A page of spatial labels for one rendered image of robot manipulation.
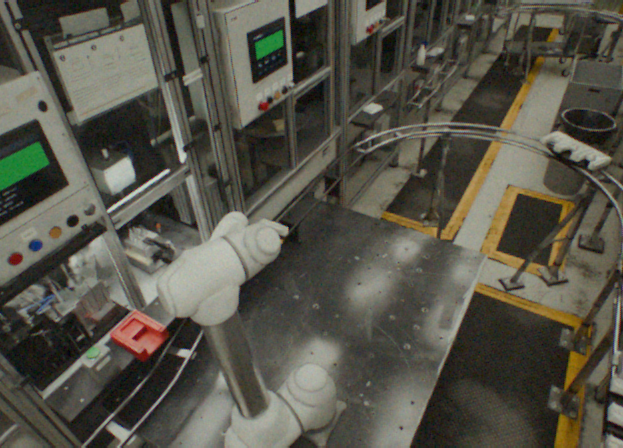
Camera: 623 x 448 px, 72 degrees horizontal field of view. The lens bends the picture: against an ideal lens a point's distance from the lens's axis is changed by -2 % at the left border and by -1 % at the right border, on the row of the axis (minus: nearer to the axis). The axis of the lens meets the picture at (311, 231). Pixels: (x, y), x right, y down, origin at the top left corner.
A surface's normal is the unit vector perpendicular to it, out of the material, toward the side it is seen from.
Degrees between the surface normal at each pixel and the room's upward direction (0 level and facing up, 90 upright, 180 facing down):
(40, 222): 90
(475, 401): 0
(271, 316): 0
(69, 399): 0
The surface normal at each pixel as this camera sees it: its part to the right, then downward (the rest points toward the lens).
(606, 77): -0.49, 0.57
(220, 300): 0.62, 0.37
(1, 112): 0.86, 0.32
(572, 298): -0.04, -0.76
